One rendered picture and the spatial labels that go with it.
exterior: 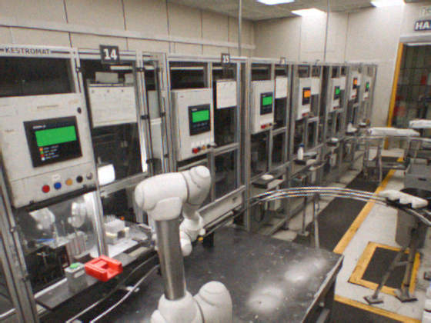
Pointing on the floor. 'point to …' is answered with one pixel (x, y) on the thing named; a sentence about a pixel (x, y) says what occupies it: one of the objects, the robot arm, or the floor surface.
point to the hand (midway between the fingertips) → (135, 233)
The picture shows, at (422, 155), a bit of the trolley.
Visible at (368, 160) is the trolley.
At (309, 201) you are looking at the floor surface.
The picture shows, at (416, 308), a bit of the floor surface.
